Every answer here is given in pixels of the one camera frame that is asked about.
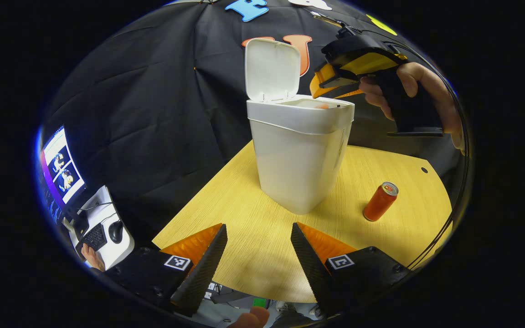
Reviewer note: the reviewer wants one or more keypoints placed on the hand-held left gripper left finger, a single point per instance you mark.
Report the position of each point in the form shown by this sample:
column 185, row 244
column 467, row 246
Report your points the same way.
column 208, row 269

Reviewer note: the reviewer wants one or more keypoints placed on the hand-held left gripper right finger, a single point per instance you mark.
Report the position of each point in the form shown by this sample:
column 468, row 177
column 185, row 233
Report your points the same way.
column 310, row 264

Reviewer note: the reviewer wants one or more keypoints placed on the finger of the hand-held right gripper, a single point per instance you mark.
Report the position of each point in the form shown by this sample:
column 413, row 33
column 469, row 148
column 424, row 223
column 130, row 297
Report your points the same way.
column 324, row 82

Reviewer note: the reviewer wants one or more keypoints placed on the white desktop garbage bin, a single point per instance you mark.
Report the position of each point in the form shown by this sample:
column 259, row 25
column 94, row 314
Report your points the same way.
column 299, row 159

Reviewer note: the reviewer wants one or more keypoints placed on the red pop can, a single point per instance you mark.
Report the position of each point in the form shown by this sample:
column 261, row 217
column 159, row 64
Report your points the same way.
column 379, row 202

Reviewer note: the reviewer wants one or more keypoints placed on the black computer mouse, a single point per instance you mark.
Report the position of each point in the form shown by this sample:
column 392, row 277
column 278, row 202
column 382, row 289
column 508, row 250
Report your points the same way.
column 115, row 231

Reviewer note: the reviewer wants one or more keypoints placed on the black keyboard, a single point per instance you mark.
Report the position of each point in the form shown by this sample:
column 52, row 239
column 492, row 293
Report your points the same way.
column 93, row 237

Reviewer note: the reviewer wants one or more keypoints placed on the white side desk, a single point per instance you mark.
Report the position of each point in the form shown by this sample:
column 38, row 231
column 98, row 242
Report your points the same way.
column 103, row 200

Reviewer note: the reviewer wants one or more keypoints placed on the black backdrop cloth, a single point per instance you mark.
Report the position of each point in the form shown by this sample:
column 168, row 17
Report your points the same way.
column 153, row 114

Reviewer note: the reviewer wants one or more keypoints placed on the computer monitor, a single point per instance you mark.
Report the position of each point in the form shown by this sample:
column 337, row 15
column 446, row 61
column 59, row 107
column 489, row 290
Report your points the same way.
column 62, row 168

